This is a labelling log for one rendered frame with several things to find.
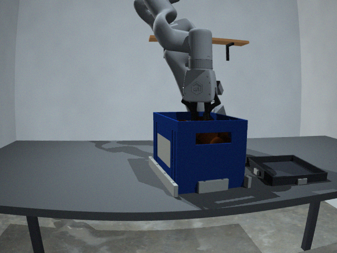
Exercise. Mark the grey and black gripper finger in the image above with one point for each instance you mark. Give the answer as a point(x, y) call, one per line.
point(193, 109)
point(209, 107)

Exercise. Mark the blue plastic crate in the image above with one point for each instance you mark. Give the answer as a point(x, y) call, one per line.
point(175, 149)

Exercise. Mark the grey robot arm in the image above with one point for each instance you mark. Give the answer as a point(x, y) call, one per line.
point(186, 47)

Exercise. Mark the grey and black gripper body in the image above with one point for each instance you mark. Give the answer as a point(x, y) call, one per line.
point(199, 85)

